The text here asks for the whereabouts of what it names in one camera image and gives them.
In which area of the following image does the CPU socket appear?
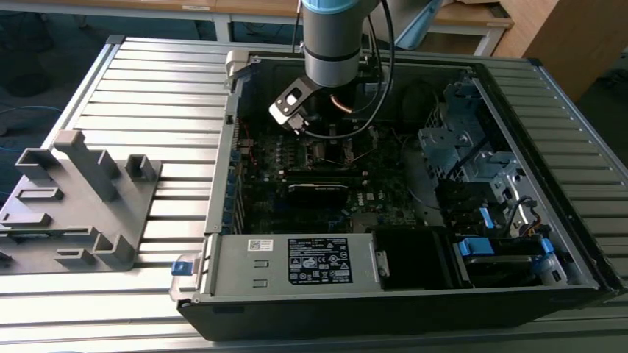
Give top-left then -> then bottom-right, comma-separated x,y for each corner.
304,138 -> 355,171

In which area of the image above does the small black graphics card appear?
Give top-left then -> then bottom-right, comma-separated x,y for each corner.
287,182 -> 351,211

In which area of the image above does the green motherboard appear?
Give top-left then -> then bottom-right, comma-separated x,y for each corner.
233,116 -> 429,235

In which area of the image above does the silver metal drive cage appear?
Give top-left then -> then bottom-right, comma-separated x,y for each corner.
416,71 -> 531,194

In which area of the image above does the grey case latch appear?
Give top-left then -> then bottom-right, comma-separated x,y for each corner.
224,50 -> 252,90

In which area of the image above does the black plastic shroud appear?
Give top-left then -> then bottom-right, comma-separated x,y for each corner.
367,226 -> 465,291

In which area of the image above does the grey power supply with label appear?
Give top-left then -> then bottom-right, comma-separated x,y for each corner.
208,233 -> 383,295

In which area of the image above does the grey parts rack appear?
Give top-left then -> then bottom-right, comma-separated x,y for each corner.
0,129 -> 164,275

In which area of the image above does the black PC case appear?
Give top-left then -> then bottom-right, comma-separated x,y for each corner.
169,49 -> 628,343

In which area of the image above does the black hard disk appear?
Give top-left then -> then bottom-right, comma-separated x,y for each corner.
463,255 -> 537,288

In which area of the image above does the wooden cabinet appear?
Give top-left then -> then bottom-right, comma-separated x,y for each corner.
492,0 -> 628,104

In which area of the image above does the black office chair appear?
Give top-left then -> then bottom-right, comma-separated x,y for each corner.
0,21 -> 55,99

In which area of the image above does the green RAM stick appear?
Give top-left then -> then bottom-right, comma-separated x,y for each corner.
7,228 -> 68,237

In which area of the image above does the copper coloured wrist cable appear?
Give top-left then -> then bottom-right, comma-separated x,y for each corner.
329,92 -> 353,114

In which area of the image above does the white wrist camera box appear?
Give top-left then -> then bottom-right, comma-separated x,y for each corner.
268,76 -> 321,136

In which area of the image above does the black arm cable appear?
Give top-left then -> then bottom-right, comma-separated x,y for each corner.
307,0 -> 396,140

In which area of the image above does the wooden desk white frame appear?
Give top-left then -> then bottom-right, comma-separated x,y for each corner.
0,0 -> 232,43
228,0 -> 515,56

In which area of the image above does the coloured wire bundle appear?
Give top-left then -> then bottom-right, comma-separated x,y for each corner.
519,216 -> 548,238

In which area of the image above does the blue floor cable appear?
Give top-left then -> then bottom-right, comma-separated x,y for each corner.
0,104 -> 65,121

